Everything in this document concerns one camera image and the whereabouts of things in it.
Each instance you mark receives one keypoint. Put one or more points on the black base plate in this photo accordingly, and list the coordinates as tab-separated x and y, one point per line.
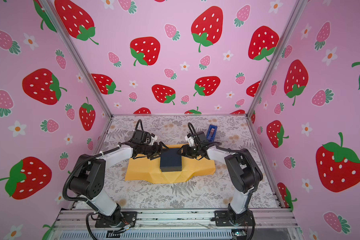
228	218
118	220

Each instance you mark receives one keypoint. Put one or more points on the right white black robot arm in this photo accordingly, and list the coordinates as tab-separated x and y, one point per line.
243	170

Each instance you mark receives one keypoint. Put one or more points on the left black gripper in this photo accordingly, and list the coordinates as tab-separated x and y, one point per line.
156	153

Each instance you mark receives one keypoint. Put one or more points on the dark navy gift box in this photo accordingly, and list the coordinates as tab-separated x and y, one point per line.
171	160

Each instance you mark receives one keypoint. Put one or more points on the blue tape dispenser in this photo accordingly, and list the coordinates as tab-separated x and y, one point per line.
211	133

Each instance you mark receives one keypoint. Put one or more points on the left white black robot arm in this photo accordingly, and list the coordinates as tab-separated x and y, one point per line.
86	181

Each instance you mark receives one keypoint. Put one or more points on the right aluminium corner post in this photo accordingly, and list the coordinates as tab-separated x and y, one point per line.
284	38

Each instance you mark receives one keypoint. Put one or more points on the aluminium front frame rail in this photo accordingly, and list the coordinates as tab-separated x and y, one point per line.
179	224

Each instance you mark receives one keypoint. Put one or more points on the aluminium corner post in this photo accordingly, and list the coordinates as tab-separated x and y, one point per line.
75	54
284	38

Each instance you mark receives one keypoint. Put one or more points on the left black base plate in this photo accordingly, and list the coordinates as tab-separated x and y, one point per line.
118	220

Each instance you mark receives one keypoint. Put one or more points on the left aluminium corner post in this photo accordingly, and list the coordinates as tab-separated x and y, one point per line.
75	54

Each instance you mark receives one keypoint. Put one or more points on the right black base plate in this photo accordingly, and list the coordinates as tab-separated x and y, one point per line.
228	218

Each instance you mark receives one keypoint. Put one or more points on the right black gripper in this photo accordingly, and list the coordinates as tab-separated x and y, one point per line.
185	151

